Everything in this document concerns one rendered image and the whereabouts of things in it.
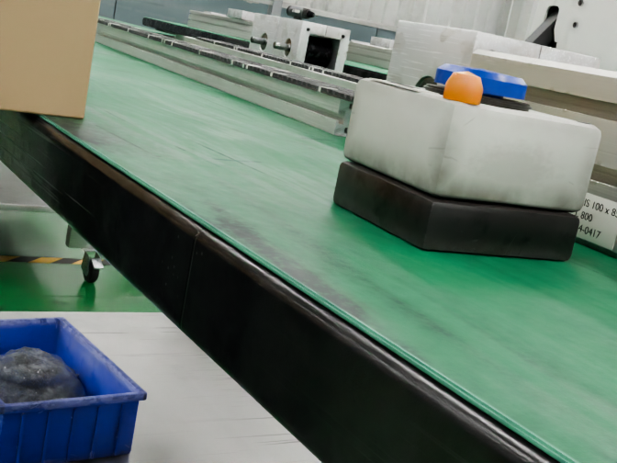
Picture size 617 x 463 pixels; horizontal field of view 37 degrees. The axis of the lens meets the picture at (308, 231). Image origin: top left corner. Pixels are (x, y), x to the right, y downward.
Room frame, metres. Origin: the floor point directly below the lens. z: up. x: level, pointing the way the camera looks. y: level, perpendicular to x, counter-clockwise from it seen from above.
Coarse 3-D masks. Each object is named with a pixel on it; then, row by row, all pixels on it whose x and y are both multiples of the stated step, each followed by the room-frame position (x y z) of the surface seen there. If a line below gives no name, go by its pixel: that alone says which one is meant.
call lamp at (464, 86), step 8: (456, 72) 0.37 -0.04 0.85; (464, 72) 0.37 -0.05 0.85; (448, 80) 0.37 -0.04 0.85; (456, 80) 0.36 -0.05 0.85; (464, 80) 0.36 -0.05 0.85; (472, 80) 0.36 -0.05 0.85; (480, 80) 0.37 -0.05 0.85; (448, 88) 0.36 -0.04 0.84; (456, 88) 0.36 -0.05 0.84; (464, 88) 0.36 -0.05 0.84; (472, 88) 0.36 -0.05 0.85; (480, 88) 0.36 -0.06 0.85; (448, 96) 0.36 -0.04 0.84; (456, 96) 0.36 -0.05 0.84; (464, 96) 0.36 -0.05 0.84; (472, 96) 0.36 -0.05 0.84; (480, 96) 0.36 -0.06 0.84
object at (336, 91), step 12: (108, 24) 1.39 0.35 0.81; (120, 24) 1.44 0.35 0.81; (144, 36) 1.22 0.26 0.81; (156, 36) 1.21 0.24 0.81; (180, 48) 1.09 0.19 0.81; (192, 48) 1.05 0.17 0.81; (204, 48) 1.12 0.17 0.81; (228, 60) 0.95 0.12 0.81; (240, 60) 0.99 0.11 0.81; (264, 72) 0.87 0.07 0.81; (276, 72) 0.88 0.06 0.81; (288, 72) 0.93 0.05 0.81; (300, 84) 0.80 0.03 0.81; (312, 84) 0.78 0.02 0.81; (324, 84) 0.83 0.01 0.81; (336, 96) 0.74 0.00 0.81; (348, 96) 0.72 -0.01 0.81
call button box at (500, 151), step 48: (384, 96) 0.40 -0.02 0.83; (432, 96) 0.37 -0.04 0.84; (384, 144) 0.39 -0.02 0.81; (432, 144) 0.36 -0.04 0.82; (480, 144) 0.36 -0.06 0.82; (528, 144) 0.37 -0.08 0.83; (576, 144) 0.39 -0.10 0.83; (336, 192) 0.42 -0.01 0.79; (384, 192) 0.39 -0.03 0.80; (432, 192) 0.36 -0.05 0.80; (480, 192) 0.36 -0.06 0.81; (528, 192) 0.38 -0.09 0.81; (576, 192) 0.39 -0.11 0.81; (432, 240) 0.36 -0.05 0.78; (480, 240) 0.37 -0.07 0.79; (528, 240) 0.38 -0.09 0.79
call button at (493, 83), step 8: (448, 64) 0.40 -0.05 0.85; (440, 72) 0.40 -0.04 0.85; (448, 72) 0.40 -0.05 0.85; (472, 72) 0.39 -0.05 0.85; (480, 72) 0.39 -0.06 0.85; (488, 72) 0.39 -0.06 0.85; (440, 80) 0.40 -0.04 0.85; (488, 80) 0.39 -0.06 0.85; (496, 80) 0.39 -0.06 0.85; (504, 80) 0.39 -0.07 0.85; (512, 80) 0.39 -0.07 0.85; (520, 80) 0.40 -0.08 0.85; (488, 88) 0.39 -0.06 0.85; (496, 88) 0.39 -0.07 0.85; (504, 88) 0.39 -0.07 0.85; (512, 88) 0.39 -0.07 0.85; (520, 88) 0.40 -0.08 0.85; (496, 96) 0.40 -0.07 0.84; (512, 96) 0.39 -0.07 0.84; (520, 96) 0.40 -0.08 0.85
